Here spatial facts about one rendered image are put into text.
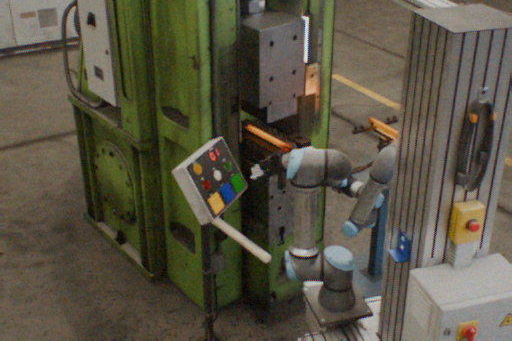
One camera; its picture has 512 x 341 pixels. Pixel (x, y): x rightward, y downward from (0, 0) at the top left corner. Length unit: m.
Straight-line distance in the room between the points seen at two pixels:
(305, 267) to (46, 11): 6.25
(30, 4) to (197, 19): 5.33
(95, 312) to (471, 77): 2.71
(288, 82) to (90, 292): 1.79
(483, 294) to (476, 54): 0.75
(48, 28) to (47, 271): 4.49
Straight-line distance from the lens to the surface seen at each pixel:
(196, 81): 3.19
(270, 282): 3.81
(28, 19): 8.32
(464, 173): 2.12
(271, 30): 3.18
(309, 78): 3.62
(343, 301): 2.68
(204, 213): 2.95
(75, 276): 4.34
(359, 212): 2.98
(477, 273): 2.31
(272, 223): 3.57
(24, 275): 4.44
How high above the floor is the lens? 2.58
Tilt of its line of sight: 27 degrees down
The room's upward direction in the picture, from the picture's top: straight up
